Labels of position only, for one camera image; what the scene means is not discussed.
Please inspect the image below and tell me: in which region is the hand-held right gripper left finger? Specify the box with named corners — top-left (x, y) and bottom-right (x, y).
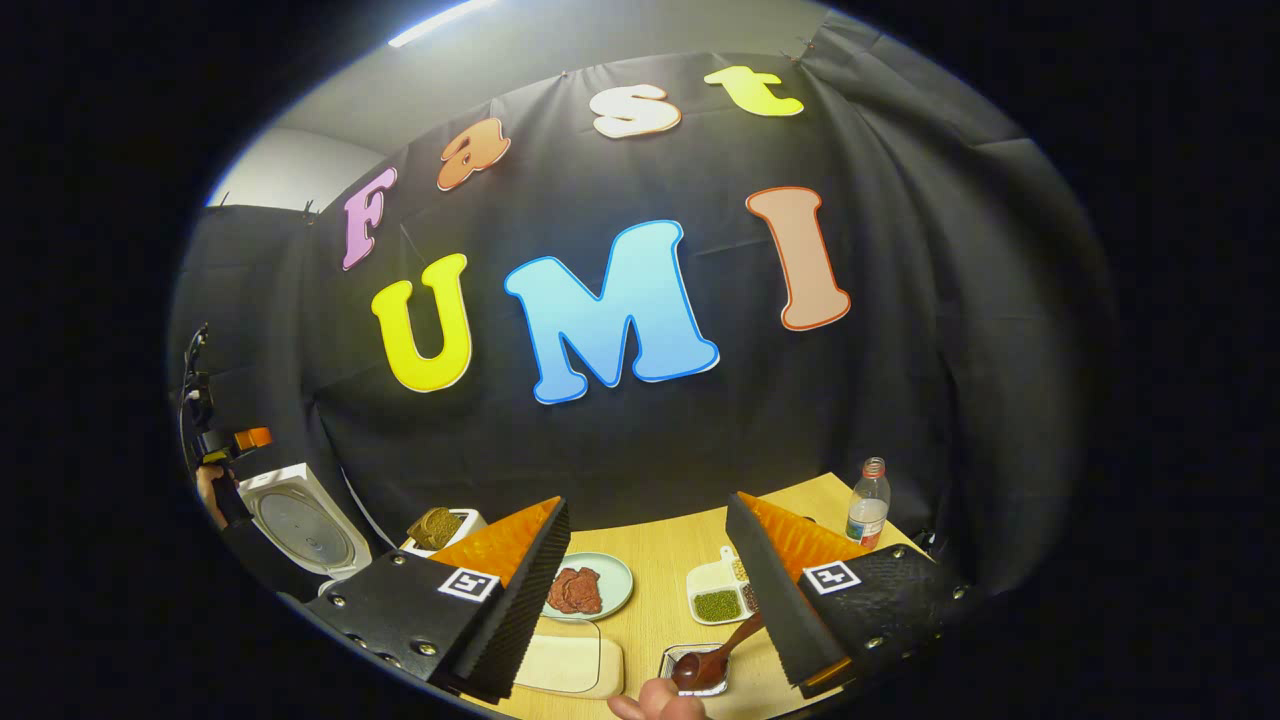
top-left (305, 497), bottom-right (571, 703)

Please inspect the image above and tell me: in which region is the dark wooden spoon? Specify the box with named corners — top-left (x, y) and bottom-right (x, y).
top-left (671, 612), bottom-right (766, 693)

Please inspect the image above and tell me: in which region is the white divided dish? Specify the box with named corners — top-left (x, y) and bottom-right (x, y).
top-left (686, 546), bottom-right (758, 626)

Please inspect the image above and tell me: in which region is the white rice cooker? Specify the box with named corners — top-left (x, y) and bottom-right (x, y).
top-left (237, 462), bottom-right (373, 598)

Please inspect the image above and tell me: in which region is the clear plastic water bottle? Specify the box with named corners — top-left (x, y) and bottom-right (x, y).
top-left (846, 457), bottom-right (891, 550)

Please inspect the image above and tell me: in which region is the pale green plate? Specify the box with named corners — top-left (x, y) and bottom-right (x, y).
top-left (545, 552), bottom-right (634, 622)

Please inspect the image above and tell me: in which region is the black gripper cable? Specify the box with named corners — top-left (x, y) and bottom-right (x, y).
top-left (178, 322), bottom-right (216, 436)

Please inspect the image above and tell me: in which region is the white toaster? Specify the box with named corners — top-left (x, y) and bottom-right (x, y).
top-left (400, 508), bottom-right (488, 558)

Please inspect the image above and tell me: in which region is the black backdrop cloth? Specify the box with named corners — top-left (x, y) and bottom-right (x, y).
top-left (168, 50), bottom-right (1116, 641)

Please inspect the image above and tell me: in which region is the white power cable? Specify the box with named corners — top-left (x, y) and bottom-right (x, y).
top-left (340, 465), bottom-right (398, 553)

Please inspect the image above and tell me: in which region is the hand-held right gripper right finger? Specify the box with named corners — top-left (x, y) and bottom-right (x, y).
top-left (726, 491), bottom-right (976, 701)

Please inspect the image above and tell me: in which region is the metal chopstick holder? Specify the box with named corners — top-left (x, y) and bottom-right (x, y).
top-left (658, 643), bottom-right (733, 698)

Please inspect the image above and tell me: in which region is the brown toast slice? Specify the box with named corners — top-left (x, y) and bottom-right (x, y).
top-left (407, 507), bottom-right (463, 551)

